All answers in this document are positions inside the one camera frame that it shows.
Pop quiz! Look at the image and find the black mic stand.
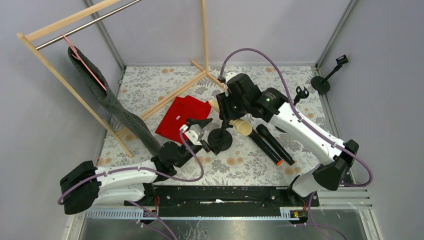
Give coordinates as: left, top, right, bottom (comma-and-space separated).
207, 120, 233, 156
293, 86, 310, 105

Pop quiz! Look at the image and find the wooden clothes rack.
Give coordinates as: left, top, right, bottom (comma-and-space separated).
16, 0, 225, 158

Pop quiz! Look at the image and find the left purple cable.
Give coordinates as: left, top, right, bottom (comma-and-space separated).
56, 130, 205, 206

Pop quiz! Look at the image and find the floral patterned mat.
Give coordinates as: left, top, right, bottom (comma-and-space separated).
97, 66, 330, 186

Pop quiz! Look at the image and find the metal clothes rail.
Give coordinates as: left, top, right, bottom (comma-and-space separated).
35, 0, 141, 50

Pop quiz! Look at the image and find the dark grey hanging garment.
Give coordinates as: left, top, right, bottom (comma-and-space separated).
67, 47, 161, 156

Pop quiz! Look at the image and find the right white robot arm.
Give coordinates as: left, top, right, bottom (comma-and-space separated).
216, 72, 359, 197

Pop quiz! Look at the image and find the purple cable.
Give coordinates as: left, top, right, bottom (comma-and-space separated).
219, 48, 374, 188
56, 130, 205, 206

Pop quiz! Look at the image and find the beige microphone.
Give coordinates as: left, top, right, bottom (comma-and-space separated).
207, 99, 253, 136

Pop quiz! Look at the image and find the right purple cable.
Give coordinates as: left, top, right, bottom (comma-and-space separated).
219, 48, 374, 188

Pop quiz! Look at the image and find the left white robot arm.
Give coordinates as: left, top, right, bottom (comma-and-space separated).
57, 118, 212, 215

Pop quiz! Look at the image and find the red folded shirt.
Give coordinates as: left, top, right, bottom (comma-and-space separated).
155, 95, 211, 144

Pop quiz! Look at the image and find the black microphone orange tip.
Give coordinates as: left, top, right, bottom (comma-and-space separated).
248, 130, 283, 166

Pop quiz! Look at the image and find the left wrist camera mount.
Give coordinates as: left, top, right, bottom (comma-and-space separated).
179, 124, 205, 146

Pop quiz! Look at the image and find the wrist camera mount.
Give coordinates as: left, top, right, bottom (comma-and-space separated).
217, 72, 237, 86
179, 124, 205, 146

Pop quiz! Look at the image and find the black mic stand far corner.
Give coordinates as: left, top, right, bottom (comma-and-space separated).
310, 54, 349, 94

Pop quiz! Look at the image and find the pink clothes hanger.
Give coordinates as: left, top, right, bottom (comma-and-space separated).
61, 33, 107, 92

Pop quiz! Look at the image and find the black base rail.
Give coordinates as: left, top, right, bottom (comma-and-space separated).
136, 185, 320, 218

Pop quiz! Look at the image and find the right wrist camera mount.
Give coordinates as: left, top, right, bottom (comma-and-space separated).
217, 72, 237, 86

